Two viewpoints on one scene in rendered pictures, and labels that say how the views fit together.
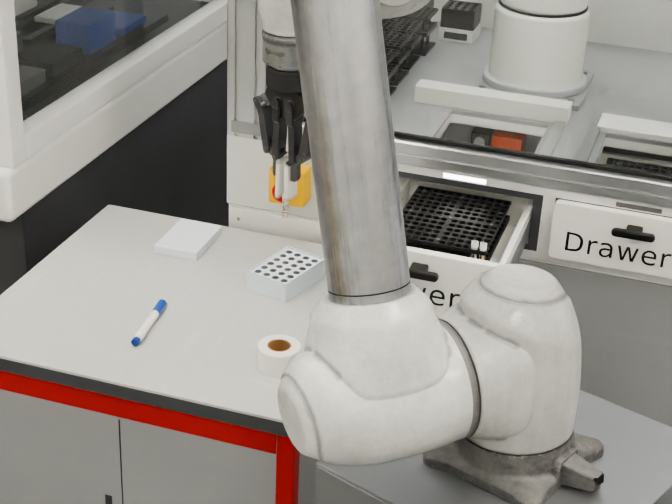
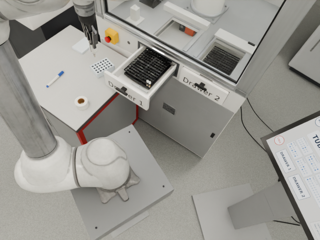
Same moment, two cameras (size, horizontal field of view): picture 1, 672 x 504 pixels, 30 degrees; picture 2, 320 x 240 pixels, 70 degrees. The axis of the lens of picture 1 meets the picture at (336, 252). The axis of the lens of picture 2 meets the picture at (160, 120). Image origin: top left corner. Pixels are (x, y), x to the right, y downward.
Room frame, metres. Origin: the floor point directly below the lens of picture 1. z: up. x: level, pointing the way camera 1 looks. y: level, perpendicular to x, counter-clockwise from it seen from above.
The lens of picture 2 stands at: (1.12, -0.45, 1.88)
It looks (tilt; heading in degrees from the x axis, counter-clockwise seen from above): 59 degrees down; 8
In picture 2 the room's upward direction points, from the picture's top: 10 degrees clockwise
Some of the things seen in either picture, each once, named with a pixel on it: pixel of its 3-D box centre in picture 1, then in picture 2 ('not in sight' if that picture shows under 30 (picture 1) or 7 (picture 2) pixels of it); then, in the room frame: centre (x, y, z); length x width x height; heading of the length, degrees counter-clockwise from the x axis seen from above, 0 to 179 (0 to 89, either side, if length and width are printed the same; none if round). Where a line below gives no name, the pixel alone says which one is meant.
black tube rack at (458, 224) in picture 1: (449, 233); (148, 69); (2.01, -0.20, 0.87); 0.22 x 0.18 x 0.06; 163
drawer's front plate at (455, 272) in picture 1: (420, 280); (126, 90); (1.82, -0.14, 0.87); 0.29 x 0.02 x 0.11; 73
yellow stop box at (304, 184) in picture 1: (289, 184); (111, 36); (2.18, 0.09, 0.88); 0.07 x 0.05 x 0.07; 73
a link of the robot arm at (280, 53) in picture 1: (289, 47); (84, 5); (1.95, 0.09, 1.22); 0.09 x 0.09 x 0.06
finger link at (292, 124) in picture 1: (295, 131); (91, 34); (1.94, 0.08, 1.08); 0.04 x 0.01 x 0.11; 147
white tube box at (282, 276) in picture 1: (286, 273); (102, 67); (2.00, 0.09, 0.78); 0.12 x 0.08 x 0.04; 148
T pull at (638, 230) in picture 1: (633, 232); (201, 85); (1.98, -0.52, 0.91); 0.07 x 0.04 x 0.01; 73
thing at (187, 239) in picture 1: (188, 239); (84, 45); (2.14, 0.28, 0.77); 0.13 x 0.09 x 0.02; 164
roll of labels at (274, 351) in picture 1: (278, 355); (81, 103); (1.72, 0.08, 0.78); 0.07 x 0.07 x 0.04
